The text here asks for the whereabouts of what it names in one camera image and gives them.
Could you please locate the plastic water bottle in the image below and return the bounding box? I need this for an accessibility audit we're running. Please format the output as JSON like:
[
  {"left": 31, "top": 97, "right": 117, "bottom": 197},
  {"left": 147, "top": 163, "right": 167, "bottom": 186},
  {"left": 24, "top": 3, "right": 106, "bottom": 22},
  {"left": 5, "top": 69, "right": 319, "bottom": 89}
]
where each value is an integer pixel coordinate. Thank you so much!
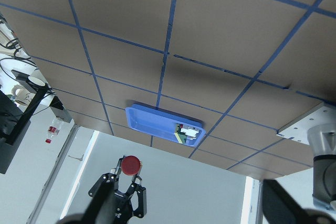
[{"left": 45, "top": 117, "right": 64, "bottom": 144}]

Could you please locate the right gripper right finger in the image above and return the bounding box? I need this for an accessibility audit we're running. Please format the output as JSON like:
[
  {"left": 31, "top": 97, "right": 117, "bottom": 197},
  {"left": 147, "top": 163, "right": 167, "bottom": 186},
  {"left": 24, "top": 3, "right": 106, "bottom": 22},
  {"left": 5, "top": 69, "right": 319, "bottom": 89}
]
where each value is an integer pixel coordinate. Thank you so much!
[{"left": 262, "top": 179, "right": 335, "bottom": 224}]

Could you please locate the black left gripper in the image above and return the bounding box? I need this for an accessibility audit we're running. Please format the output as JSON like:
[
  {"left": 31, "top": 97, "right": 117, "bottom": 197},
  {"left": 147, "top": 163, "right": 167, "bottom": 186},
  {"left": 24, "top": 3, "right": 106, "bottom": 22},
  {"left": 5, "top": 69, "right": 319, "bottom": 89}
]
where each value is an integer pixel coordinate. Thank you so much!
[{"left": 88, "top": 156, "right": 147, "bottom": 224}]

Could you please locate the white circuit breaker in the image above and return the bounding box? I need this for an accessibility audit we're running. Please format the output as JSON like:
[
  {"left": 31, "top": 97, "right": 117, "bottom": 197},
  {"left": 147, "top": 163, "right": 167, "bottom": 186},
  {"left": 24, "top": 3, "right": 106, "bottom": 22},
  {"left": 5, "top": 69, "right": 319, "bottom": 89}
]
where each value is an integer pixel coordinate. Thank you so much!
[{"left": 181, "top": 125, "right": 200, "bottom": 139}]

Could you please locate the red emergency stop button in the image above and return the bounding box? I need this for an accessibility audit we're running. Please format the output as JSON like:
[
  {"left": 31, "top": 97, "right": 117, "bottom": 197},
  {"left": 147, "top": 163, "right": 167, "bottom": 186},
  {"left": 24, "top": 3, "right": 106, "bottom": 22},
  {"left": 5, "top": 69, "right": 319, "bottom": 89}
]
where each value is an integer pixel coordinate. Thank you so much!
[{"left": 121, "top": 155, "right": 142, "bottom": 176}]

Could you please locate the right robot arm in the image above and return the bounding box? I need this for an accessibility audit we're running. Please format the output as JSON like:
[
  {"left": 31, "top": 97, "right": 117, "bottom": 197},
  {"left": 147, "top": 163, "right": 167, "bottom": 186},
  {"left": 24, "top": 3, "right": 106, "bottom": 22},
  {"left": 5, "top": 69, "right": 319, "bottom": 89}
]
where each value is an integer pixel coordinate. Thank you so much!
[{"left": 58, "top": 154, "right": 335, "bottom": 223}]

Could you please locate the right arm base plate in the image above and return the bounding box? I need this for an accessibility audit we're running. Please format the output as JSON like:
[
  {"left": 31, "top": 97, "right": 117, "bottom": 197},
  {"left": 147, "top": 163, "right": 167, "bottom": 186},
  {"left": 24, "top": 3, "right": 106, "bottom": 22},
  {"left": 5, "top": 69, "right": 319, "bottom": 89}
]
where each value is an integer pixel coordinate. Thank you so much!
[{"left": 277, "top": 102, "right": 335, "bottom": 145}]

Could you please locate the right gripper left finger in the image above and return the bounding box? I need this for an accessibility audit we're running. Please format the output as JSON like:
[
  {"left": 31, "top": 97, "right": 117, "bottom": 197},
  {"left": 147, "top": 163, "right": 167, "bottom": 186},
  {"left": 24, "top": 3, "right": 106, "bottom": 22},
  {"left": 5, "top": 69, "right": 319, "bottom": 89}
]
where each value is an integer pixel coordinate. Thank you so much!
[{"left": 56, "top": 182, "right": 116, "bottom": 224}]

